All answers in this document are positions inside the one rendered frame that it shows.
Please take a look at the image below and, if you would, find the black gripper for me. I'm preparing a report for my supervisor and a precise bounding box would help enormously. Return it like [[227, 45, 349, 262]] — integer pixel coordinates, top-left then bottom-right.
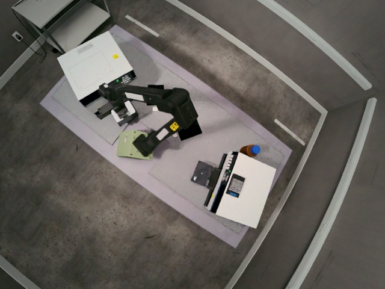
[[117, 99, 130, 119]]

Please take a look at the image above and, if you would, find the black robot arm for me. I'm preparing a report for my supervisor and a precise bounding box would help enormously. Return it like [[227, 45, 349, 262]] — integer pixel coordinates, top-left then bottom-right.
[[97, 81, 199, 157]]

